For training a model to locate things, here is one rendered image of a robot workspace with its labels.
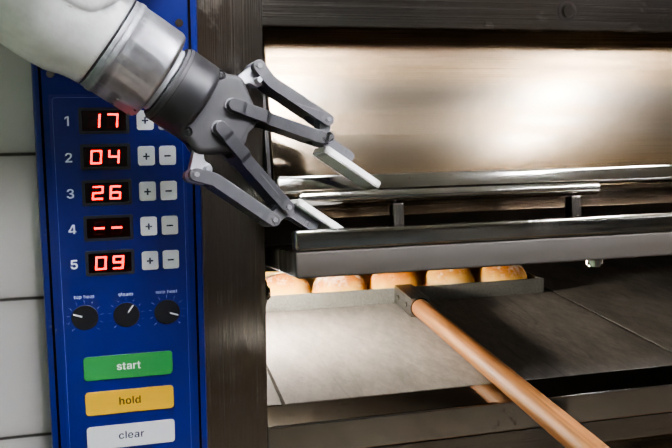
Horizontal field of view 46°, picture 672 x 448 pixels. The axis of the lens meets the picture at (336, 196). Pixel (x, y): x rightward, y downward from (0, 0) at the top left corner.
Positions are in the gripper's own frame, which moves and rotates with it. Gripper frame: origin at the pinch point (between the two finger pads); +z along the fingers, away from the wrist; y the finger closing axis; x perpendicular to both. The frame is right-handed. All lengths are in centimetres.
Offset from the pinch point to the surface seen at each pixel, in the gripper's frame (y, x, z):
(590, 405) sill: 2.4, -5.7, 46.9
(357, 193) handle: -1.0, 1.3, 1.4
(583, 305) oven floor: -19, -34, 65
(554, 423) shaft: 8.6, 3.1, 34.1
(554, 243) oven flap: -5.8, 9.4, 19.7
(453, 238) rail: -0.9, 6.9, 10.2
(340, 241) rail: 4.8, 4.2, 0.8
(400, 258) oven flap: 3.3, 5.6, 6.6
